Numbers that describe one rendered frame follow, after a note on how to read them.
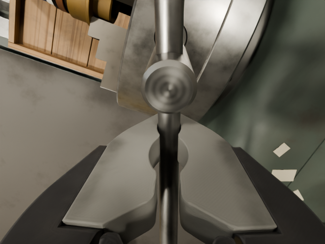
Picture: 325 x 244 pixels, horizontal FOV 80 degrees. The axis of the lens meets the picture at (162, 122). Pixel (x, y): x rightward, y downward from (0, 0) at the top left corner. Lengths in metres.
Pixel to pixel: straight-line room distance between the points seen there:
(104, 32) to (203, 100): 0.20
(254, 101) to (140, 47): 0.15
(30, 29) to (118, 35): 0.36
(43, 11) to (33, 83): 1.18
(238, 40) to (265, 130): 0.11
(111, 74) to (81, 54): 0.27
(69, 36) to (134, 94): 0.39
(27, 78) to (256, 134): 1.68
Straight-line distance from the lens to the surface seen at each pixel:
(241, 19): 0.23
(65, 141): 1.87
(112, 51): 0.36
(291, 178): 0.31
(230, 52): 0.23
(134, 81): 0.25
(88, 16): 0.36
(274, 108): 0.26
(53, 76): 1.69
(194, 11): 0.22
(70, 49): 0.63
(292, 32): 0.27
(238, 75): 0.29
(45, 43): 0.66
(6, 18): 0.73
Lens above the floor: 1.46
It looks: 66 degrees down
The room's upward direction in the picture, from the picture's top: 179 degrees counter-clockwise
